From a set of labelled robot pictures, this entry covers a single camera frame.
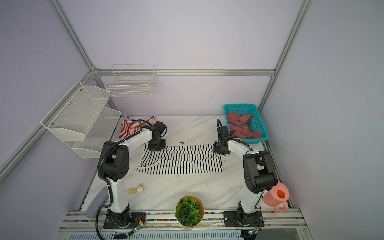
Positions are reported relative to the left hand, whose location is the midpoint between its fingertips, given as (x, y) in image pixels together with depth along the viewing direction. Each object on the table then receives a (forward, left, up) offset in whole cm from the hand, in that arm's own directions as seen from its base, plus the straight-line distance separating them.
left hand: (159, 150), depth 96 cm
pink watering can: (-31, -63, +8) cm, 71 cm away
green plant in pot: (-37, -21, +8) cm, 43 cm away
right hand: (0, -37, 0) cm, 37 cm away
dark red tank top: (+22, -57, -1) cm, 61 cm away
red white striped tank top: (+20, +25, +2) cm, 32 cm away
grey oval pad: (-30, +27, -1) cm, 40 cm away
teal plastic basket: (+30, -74, -7) cm, 80 cm away
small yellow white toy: (-24, +8, -1) cm, 25 cm away
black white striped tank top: (-4, -20, -3) cm, 21 cm away
